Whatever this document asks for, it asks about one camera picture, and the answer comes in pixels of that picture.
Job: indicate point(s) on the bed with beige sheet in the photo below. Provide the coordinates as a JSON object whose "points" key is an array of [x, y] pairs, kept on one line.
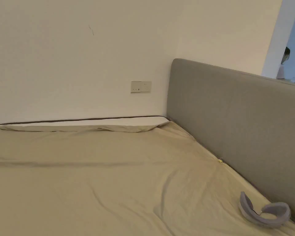
{"points": [[93, 186]]}

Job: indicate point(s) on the grey padded headboard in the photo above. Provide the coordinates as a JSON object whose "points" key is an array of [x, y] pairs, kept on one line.
{"points": [[236, 123]]}

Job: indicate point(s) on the white wall socket plate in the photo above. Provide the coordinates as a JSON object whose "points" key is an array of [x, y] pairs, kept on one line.
{"points": [[140, 87]]}

